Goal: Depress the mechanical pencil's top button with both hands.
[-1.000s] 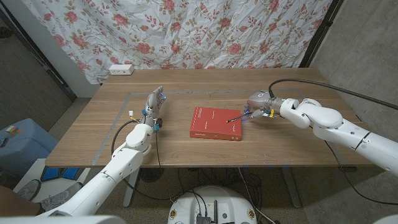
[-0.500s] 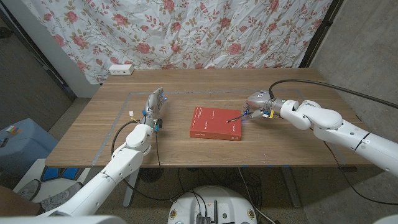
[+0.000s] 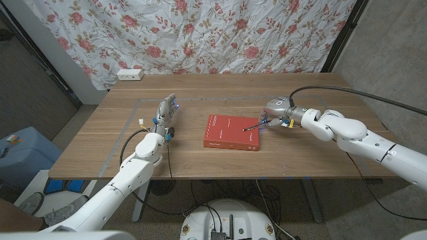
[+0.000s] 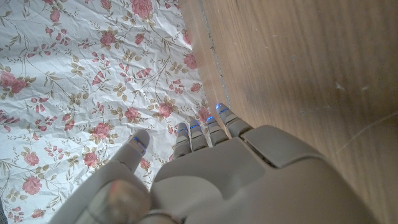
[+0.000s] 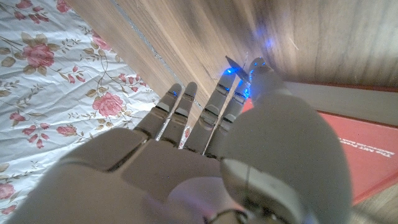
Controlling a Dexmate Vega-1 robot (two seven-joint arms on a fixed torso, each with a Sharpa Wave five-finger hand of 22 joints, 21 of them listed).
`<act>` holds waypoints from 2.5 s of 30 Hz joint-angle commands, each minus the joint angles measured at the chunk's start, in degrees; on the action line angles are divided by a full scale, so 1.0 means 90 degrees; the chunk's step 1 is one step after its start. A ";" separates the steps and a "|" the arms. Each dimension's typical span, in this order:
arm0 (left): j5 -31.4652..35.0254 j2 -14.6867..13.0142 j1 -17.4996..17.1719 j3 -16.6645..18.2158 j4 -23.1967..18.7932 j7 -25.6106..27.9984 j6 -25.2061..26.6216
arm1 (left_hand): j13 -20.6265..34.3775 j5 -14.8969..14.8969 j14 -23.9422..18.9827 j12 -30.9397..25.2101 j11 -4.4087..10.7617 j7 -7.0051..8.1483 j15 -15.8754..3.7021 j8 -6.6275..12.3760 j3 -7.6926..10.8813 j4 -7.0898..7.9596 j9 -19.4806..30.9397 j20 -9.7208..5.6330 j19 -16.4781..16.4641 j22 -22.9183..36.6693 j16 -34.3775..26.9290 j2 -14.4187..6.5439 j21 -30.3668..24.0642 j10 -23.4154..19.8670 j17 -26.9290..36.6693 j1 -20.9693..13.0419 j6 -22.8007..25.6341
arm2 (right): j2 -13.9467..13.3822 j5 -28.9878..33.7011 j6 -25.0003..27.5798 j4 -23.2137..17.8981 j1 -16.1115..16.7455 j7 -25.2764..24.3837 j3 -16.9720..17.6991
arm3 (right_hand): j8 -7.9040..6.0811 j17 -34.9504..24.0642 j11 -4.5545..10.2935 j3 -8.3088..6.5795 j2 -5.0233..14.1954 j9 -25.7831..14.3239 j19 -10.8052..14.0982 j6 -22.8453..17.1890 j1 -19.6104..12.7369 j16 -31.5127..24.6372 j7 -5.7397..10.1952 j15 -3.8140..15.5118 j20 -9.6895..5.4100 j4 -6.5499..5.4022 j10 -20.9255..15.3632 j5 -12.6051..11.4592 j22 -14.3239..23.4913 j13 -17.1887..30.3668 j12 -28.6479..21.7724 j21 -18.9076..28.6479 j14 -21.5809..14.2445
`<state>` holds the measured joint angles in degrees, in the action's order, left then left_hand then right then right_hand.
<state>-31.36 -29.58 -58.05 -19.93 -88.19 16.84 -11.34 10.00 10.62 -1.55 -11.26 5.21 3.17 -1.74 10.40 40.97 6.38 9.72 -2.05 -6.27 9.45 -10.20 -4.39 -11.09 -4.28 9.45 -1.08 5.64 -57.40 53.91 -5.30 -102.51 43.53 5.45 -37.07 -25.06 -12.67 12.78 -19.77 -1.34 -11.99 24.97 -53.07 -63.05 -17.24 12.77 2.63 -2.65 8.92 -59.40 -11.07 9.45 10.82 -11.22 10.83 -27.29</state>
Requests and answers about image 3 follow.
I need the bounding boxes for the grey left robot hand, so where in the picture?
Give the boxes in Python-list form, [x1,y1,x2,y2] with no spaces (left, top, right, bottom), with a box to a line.
[151,93,179,137]

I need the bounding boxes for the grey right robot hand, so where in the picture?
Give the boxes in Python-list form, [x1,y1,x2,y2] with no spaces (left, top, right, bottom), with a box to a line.
[261,97,306,129]

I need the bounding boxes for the black mechanical pencil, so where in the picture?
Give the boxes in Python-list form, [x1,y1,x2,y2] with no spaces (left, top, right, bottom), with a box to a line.
[242,120,268,132]

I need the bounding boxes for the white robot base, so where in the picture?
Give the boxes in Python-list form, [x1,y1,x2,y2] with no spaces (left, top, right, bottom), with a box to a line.
[179,199,277,240]

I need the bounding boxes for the white power strip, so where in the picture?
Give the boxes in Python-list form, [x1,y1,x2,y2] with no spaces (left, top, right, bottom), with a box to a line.
[116,68,145,81]

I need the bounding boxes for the red book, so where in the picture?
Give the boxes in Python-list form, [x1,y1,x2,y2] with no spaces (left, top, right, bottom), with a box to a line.
[203,114,260,152]

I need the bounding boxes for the black round floor object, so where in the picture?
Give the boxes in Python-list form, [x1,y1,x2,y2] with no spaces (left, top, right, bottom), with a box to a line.
[148,179,177,196]

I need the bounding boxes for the floral backdrop cloth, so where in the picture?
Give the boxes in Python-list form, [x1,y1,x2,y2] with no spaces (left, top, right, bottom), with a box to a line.
[23,0,358,91]

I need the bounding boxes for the white table leg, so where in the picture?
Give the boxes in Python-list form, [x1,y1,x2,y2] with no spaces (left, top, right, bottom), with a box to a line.
[131,179,151,223]

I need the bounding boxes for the black backdrop stand pole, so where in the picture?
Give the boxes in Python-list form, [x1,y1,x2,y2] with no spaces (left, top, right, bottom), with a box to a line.
[320,0,370,73]

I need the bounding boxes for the grey table leg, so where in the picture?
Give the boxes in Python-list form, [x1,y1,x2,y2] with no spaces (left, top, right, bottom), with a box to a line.
[302,179,324,223]

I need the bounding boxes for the grey sneaker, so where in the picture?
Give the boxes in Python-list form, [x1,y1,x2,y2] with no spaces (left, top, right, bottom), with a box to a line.
[43,195,89,227]
[18,191,45,216]

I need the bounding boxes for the grey-blue storage box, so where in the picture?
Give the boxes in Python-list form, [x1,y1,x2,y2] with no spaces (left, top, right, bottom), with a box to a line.
[0,126,63,191]

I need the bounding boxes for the person's leg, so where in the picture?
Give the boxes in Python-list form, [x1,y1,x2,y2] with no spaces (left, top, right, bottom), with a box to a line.
[0,199,46,233]

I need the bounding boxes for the thin black left wrist cable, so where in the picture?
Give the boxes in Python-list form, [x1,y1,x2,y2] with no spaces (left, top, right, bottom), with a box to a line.
[166,139,175,183]

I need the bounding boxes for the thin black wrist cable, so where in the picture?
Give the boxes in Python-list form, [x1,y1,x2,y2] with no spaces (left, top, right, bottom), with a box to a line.
[166,139,175,183]
[345,151,427,221]

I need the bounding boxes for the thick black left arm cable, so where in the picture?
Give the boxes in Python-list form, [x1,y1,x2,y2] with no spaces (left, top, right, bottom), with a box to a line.
[119,129,198,216]

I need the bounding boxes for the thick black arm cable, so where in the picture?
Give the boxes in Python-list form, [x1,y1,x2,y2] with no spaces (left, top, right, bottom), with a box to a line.
[288,85,427,117]
[119,129,198,216]

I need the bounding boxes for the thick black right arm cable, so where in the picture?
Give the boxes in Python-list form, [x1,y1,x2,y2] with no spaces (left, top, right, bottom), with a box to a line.
[288,85,427,117]

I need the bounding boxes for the white floor cable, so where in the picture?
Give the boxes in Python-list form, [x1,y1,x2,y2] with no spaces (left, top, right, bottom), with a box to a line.
[255,179,296,240]

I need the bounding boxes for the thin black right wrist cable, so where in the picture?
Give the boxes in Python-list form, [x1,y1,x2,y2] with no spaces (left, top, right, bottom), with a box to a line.
[345,151,427,221]

